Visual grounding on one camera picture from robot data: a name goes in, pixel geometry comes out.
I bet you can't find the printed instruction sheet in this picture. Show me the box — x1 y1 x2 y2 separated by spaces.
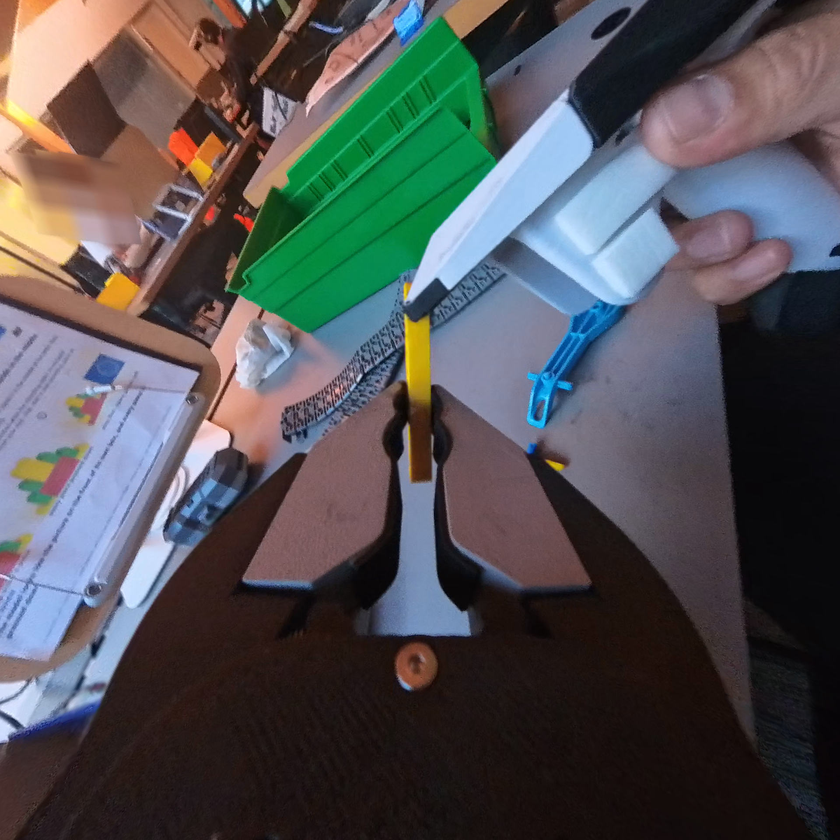
0 298 201 660

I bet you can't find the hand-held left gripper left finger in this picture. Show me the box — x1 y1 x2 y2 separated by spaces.
241 382 403 608

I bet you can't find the small blue box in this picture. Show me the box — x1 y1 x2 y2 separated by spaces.
392 0 426 46

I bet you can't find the pink paper sheet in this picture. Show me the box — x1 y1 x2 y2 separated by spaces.
305 13 398 116

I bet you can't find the white printed sign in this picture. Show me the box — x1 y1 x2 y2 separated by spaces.
261 85 296 137

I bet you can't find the yellow plastic piece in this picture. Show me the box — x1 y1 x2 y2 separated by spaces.
402 282 435 483

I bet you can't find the yellow block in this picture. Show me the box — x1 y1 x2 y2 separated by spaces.
97 272 140 309

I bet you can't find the grey studded track strip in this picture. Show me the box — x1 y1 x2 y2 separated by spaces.
281 328 408 444
341 259 508 411

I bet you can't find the blue plastic lever tool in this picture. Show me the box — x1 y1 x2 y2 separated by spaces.
527 298 627 429

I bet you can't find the green plastic bin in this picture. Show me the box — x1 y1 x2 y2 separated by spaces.
225 16 500 332

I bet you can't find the crumpled white tissue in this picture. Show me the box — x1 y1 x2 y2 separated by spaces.
235 319 294 389

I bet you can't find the clear acrylic stand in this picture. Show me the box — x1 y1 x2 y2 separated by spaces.
141 184 201 237

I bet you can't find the person's right hand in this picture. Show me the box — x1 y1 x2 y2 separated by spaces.
640 20 840 306

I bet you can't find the wooden display board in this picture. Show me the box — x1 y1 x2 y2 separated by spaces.
0 276 223 683

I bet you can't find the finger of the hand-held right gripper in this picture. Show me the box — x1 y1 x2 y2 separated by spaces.
403 92 681 322

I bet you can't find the thin metal wire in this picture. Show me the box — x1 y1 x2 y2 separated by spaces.
66 382 196 401

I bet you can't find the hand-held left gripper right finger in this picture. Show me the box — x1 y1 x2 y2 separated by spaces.
430 384 593 610

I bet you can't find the instruction sheet stand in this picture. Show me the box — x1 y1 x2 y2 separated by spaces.
82 390 206 608

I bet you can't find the white flat pad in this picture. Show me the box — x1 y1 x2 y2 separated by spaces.
121 420 236 610

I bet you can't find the brown cardboard box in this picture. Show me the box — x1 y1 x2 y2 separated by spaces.
98 121 181 221

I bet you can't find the grey desk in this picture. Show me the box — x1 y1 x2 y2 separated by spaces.
85 0 756 742

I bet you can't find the grey faceted toy block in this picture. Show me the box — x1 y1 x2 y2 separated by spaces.
163 448 250 547

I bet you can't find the wooden table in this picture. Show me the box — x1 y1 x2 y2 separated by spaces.
128 118 263 316

